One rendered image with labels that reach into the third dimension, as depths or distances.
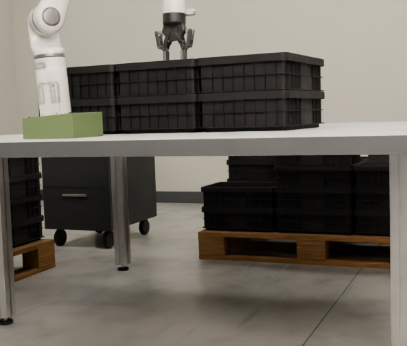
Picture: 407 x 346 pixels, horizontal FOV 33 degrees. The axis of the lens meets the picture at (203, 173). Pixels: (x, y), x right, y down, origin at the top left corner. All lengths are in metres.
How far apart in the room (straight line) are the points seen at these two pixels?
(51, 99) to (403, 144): 1.07
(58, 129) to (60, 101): 0.10
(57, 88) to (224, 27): 3.88
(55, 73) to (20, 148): 0.34
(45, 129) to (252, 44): 3.87
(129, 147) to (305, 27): 4.10
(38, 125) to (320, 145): 0.90
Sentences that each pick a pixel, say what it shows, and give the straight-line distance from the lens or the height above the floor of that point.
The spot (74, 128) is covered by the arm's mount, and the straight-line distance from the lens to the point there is 2.03.
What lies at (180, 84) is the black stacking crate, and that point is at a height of 0.85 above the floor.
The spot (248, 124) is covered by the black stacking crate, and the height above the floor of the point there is 0.72.
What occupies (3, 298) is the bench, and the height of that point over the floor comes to 0.10.
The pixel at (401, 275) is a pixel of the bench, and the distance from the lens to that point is 2.14.
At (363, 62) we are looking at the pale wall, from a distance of 5.57.
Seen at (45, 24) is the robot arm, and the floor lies 1.03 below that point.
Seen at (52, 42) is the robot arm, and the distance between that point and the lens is 2.18.
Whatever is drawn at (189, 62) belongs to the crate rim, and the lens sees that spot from 2.20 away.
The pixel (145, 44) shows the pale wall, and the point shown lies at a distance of 6.16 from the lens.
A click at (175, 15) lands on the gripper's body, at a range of 2.30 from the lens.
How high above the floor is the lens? 0.76
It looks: 5 degrees down
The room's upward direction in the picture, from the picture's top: 2 degrees counter-clockwise
